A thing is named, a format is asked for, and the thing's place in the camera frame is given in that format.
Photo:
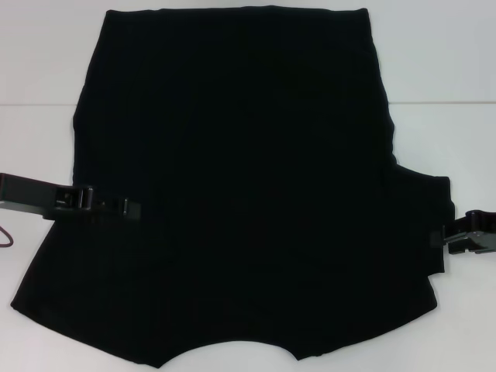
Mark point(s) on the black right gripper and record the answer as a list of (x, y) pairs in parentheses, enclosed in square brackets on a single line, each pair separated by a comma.
[(484, 240)]

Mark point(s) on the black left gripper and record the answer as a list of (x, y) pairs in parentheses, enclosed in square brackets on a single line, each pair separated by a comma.
[(31, 195)]

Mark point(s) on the black shirt with FREE print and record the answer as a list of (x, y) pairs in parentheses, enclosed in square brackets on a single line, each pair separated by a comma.
[(240, 135)]

